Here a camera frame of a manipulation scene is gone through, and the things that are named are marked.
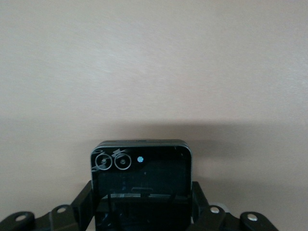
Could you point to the black flip phone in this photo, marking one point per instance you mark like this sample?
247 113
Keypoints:
142 183

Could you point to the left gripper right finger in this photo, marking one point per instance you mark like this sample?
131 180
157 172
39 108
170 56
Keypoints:
202 204

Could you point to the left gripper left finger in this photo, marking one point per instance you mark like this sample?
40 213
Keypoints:
83 204

